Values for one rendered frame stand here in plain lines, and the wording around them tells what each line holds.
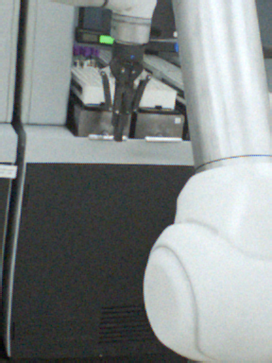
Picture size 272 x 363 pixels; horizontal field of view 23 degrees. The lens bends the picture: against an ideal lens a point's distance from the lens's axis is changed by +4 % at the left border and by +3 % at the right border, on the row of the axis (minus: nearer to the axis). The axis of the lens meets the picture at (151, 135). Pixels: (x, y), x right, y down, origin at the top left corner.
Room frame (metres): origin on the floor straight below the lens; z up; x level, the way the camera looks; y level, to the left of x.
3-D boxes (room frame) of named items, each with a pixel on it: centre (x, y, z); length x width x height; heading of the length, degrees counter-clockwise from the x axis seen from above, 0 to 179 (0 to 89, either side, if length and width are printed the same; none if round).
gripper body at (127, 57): (1.54, 0.08, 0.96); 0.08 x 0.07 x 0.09; 111
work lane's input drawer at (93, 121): (1.95, 0.24, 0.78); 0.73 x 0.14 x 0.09; 21
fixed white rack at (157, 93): (1.87, 0.05, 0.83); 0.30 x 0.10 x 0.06; 21
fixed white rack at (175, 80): (1.93, -0.10, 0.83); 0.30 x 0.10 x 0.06; 21
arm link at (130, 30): (1.54, 0.08, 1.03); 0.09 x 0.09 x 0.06
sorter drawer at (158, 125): (2.00, 0.09, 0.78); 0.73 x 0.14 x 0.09; 21
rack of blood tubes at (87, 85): (1.82, 0.19, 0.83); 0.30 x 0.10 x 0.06; 21
